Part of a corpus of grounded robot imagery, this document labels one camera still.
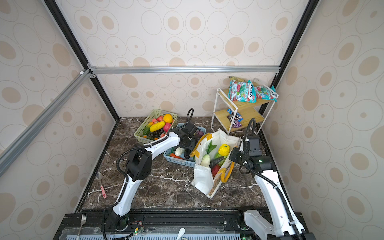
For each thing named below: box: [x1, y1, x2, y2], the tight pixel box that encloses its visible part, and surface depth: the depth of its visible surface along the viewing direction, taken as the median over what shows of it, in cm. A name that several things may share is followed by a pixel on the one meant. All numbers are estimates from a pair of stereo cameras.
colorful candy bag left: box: [228, 80, 257, 103], surface depth 84 cm
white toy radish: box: [200, 140, 217, 168], surface depth 88 cm
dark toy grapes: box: [148, 128, 164, 139], surface depth 108 cm
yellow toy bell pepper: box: [218, 144, 231, 157], surface depth 87 cm
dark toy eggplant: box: [209, 156, 226, 168], surface depth 88 cm
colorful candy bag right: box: [256, 85, 279, 102], surface depth 85 cm
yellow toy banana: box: [149, 121, 166, 133], surface depth 108 cm
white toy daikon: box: [174, 147, 186, 157], surface depth 94 cm
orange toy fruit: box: [163, 113, 174, 124], surface depth 113 cm
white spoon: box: [176, 227, 186, 240], surface depth 72 cm
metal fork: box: [77, 213, 87, 240], surface depth 76 cm
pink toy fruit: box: [163, 122, 171, 133], surface depth 109 cm
